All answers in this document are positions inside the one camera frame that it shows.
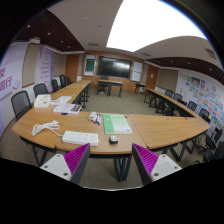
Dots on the white wall board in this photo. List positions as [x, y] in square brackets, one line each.
[137, 71]

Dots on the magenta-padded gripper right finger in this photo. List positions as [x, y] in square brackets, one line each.
[163, 165]

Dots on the cream cardboard box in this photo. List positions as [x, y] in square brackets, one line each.
[42, 100]

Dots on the group of colourful wall posters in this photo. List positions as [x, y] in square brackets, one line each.
[206, 98]

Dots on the long wooden table row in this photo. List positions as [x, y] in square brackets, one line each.
[78, 87]
[166, 99]

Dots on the ceiling air vent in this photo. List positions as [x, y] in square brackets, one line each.
[93, 44]
[145, 54]

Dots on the white whiteboard eraser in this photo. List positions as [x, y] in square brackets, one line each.
[92, 116]

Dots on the green booklet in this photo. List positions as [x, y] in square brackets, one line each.
[117, 124]

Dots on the large bright ceiling light panel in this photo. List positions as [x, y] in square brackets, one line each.
[153, 23]

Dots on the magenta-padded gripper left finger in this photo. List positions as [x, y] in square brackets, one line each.
[58, 165]

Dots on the large black wall screen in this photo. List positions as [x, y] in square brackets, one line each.
[114, 67]

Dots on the group of ceiling spotlights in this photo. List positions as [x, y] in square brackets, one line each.
[49, 33]

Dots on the small dark flat object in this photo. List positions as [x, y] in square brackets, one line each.
[64, 113]

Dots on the white paper sheets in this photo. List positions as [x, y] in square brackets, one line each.
[61, 99]

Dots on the grey charger block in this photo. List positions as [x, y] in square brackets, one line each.
[113, 139]

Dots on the wooden door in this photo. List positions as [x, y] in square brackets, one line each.
[151, 76]
[72, 68]

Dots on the group of black office chairs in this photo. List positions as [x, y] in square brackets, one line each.
[62, 81]
[177, 97]

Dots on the black chair behind front desk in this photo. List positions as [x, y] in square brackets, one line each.
[104, 78]

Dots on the green wall board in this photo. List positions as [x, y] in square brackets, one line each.
[89, 65]

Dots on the blue whiteboard marker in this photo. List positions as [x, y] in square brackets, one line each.
[98, 119]

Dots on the small dark side table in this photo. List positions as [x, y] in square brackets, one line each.
[140, 84]

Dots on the black mesh office chair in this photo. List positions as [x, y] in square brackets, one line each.
[40, 89]
[21, 102]

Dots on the white power strip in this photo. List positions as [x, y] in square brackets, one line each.
[80, 138]

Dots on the dark front desk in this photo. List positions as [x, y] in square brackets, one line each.
[111, 81]

